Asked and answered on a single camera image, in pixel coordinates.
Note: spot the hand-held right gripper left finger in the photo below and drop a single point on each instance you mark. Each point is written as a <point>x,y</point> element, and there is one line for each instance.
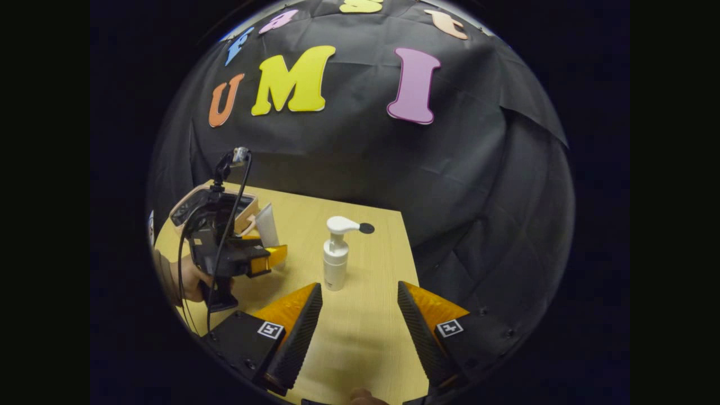
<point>301,332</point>

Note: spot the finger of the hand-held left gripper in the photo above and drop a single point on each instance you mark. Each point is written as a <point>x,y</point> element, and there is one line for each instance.
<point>273,257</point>

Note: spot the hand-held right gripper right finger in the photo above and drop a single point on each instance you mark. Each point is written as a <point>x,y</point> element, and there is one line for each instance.
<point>419,332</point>

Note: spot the white skin care tube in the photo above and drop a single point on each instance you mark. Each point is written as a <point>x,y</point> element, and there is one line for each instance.
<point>268,225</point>

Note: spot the white pump bottle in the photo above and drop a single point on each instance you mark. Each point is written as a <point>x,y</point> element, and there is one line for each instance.
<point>336,264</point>

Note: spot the white printed object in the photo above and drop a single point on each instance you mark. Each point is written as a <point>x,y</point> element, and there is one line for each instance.
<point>151,228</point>

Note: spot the black round table hole cap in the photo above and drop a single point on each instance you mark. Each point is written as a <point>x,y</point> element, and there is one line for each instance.
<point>367,228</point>

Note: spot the black backdrop cloth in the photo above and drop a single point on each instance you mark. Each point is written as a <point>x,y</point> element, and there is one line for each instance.
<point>394,157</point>

